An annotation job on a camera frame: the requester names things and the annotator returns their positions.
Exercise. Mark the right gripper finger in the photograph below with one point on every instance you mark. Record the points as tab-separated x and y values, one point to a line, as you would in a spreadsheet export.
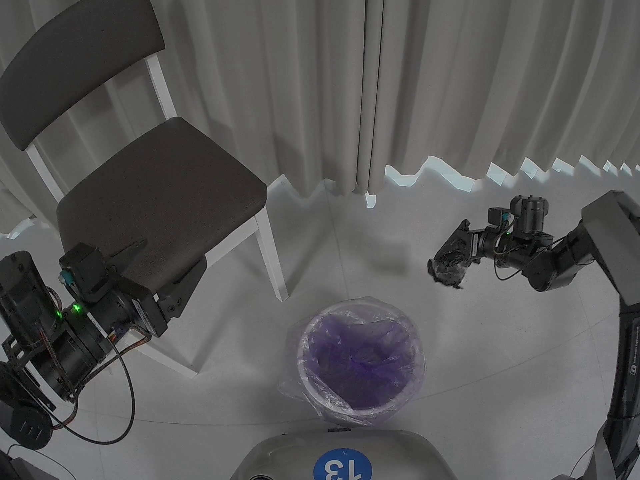
462	233

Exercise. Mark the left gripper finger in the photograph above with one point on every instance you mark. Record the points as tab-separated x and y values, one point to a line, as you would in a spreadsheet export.
127	251
180	290

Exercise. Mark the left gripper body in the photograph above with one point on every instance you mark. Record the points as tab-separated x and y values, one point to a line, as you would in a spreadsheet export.
110	318

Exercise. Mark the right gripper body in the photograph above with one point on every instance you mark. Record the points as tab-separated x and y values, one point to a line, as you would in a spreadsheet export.
480	245

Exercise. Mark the black plastic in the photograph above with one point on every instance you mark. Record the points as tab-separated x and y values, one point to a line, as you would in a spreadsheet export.
450	268

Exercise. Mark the purple plastic bag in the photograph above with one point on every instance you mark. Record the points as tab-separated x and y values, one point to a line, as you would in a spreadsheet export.
360	353

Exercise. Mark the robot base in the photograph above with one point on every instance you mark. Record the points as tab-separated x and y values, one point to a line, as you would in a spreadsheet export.
350	448

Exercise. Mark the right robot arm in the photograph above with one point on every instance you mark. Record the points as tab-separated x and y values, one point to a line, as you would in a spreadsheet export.
600	228

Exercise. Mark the white trash bin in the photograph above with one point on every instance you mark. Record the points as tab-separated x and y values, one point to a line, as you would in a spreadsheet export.
303	358

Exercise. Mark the white chair dark grey seat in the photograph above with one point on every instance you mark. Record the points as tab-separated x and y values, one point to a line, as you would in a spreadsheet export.
150	183

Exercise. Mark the cream curtain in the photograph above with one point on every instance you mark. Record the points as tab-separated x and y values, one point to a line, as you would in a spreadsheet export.
500	68
275	68

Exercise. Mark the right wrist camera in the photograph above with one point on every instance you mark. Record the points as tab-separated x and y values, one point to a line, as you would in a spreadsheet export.
499	218

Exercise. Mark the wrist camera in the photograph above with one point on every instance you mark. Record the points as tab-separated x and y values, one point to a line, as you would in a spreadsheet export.
499	218
82	268

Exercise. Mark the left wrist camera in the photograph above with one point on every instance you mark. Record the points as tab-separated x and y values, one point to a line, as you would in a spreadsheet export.
82	268

